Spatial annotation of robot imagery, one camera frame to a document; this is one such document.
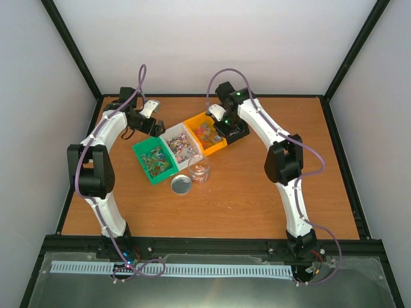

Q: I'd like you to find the black candy bin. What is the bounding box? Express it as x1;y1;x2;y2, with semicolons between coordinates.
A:
210;113;250;145

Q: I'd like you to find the green candy bin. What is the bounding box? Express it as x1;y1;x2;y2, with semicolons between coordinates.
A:
132;137;179;185

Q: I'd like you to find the white candy bin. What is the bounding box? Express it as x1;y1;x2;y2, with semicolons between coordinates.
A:
160;123;202;171

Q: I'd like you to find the yellow candy bin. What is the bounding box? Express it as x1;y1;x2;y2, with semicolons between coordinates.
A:
183;112;227;157

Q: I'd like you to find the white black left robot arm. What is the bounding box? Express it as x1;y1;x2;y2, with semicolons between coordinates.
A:
67;87;165;259

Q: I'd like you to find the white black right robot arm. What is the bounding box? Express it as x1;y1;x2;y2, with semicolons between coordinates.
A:
209;81;317;260

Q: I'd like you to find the clear plastic jar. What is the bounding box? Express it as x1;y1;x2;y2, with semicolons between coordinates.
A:
188;155;211;184

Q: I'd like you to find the round metal jar lid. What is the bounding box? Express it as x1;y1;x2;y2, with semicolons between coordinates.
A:
170;175;192;195

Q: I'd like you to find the grey metal front plate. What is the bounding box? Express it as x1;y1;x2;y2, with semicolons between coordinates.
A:
29;253;396;307

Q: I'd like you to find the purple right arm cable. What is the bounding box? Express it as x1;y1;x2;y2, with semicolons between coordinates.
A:
205;67;344;287

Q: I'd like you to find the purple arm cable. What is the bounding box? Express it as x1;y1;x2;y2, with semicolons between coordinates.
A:
205;67;344;287
74;64;168;283

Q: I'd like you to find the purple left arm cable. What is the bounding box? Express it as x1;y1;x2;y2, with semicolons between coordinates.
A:
74;64;168;283

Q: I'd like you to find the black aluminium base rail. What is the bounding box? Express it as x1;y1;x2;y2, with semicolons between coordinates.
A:
43;235;385;261

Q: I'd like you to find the light blue slotted cable duct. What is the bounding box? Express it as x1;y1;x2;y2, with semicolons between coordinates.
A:
49;261;293;280

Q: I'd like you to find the black enclosure frame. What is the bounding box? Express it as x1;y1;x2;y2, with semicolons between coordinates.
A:
20;0;404;307

